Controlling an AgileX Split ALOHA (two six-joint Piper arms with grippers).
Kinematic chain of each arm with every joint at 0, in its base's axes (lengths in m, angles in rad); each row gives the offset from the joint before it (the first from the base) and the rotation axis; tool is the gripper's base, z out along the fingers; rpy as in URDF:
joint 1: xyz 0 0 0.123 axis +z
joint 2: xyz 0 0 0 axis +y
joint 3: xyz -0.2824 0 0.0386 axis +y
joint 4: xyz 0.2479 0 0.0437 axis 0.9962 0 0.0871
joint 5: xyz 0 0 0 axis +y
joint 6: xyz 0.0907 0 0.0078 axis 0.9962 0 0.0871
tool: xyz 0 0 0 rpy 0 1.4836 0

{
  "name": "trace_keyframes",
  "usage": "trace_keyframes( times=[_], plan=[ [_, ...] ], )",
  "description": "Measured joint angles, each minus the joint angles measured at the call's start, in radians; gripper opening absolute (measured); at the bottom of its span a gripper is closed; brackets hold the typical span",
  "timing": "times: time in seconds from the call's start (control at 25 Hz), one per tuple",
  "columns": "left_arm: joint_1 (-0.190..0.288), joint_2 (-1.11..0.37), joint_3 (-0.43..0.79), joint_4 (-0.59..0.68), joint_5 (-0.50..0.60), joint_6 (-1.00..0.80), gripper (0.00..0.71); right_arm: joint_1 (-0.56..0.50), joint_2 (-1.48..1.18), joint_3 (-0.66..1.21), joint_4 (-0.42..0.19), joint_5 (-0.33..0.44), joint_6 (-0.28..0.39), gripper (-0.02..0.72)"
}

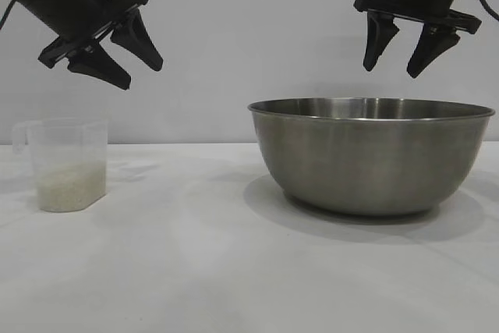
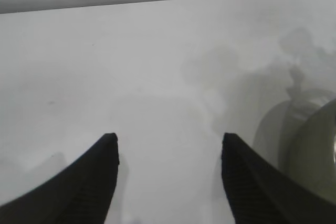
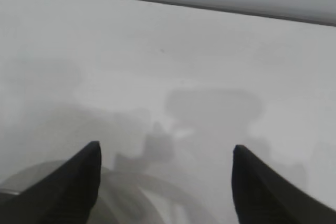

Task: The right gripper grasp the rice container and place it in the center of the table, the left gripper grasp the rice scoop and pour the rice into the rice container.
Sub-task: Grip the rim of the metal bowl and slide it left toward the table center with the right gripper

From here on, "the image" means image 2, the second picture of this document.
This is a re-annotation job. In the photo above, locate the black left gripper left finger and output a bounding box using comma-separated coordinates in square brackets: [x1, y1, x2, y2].
[0, 132, 120, 224]

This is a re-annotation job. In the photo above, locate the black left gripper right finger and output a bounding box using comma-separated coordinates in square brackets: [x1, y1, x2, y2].
[221, 132, 336, 224]

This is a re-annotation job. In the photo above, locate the stainless steel mixing bowl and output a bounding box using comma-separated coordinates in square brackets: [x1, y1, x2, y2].
[252, 89, 336, 205]

